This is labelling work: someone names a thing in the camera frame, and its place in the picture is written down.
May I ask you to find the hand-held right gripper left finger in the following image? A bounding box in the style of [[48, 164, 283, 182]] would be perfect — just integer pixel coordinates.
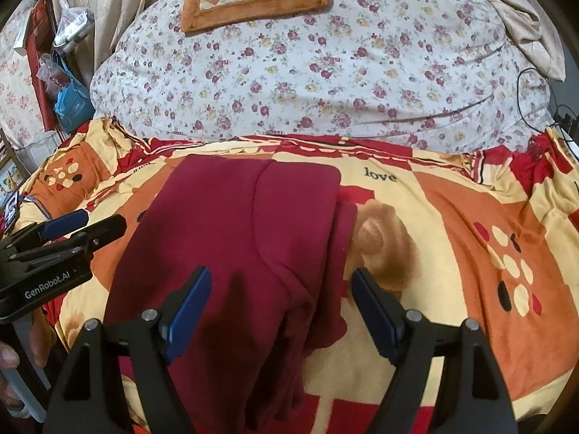
[[43, 266, 213, 434]]

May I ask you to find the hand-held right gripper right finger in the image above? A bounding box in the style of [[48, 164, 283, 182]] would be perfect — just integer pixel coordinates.
[[351, 268, 519, 434]]

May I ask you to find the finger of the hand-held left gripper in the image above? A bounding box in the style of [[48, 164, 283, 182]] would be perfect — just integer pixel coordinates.
[[49, 214, 128, 259], [9, 209, 90, 247]]

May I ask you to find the maroon shirt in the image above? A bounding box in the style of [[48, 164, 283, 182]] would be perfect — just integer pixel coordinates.
[[104, 154, 358, 434]]

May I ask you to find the person's left hand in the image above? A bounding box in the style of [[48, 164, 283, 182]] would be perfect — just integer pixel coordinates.
[[0, 342, 21, 374]]

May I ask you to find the red orange yellow printed blanket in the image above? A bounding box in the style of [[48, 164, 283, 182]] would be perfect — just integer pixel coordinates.
[[13, 118, 579, 434]]

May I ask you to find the blue plastic bag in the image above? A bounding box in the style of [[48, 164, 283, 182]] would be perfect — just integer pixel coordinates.
[[54, 67, 94, 135]]

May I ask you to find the pale floral fabric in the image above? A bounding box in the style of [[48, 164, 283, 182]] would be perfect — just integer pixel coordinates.
[[0, 9, 50, 148]]

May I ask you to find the small clear plastic bag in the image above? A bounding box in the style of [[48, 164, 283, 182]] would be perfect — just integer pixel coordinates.
[[38, 52, 68, 95]]

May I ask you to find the red hanging bag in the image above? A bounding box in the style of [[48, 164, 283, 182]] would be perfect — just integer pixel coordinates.
[[25, 0, 59, 132]]

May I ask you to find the beige curtain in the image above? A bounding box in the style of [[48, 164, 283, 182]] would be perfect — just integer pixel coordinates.
[[448, 0, 568, 82], [50, 0, 177, 77]]

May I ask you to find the white floral quilt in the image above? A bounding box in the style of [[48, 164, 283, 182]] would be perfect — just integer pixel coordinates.
[[89, 0, 555, 152]]

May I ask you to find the black plug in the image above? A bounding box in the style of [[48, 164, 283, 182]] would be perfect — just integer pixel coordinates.
[[554, 106, 579, 137]]

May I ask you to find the black cable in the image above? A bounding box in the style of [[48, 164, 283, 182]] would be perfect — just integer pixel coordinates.
[[516, 68, 579, 137]]

